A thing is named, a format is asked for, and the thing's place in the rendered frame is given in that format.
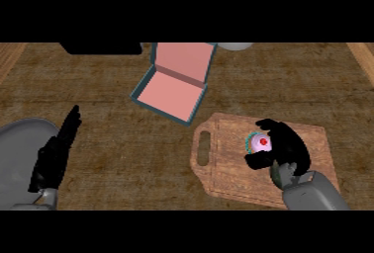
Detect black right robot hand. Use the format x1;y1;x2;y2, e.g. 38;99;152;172
242;118;312;176

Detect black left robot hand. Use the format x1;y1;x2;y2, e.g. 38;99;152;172
27;104;83;194

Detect brown wooden cutting board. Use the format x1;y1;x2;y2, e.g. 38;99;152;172
189;112;340;210

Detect teal box with pink inside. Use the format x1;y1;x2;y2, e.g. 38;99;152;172
129;42;219;127

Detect pale grey round object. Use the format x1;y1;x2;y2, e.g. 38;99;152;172
214;42;256;51

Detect black appliance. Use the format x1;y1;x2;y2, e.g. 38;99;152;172
59;42;145;56

